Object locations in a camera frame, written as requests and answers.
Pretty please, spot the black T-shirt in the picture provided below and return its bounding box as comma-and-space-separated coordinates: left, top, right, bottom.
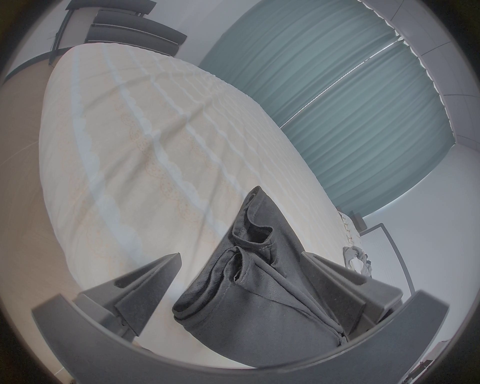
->
172, 185, 349, 369

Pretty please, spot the pile of clothes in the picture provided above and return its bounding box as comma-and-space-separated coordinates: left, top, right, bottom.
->
343, 245, 373, 279

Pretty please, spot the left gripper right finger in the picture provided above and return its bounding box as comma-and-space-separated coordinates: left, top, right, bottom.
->
301, 253, 404, 334

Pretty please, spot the bed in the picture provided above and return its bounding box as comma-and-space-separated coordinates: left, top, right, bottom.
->
37, 43, 418, 367

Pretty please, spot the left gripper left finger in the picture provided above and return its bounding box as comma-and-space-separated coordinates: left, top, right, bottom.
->
77, 253, 182, 335

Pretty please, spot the black chest of drawers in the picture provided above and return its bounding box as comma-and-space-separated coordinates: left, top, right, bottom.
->
84, 9, 187, 58

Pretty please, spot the blue-green curtain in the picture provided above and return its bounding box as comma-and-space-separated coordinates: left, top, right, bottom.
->
199, 0, 400, 129
281, 41, 457, 215

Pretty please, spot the black dressing table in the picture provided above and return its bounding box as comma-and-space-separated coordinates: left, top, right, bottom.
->
50, 0, 157, 52

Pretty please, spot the white printed pillow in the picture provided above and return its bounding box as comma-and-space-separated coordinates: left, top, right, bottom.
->
337, 210, 363, 250

